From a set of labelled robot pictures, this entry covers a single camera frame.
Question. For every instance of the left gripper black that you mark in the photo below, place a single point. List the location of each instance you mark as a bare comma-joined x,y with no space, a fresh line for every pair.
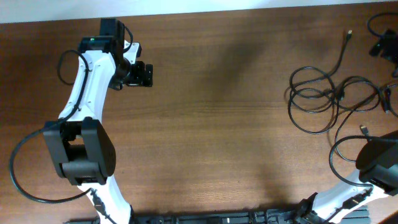
140,79

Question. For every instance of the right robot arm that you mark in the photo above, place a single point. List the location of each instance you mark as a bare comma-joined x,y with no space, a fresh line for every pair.
375,175

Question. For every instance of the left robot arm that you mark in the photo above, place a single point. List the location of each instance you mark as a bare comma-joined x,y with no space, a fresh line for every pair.
80,149

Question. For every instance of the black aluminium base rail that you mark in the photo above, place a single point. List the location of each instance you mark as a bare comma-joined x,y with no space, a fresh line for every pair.
271,216

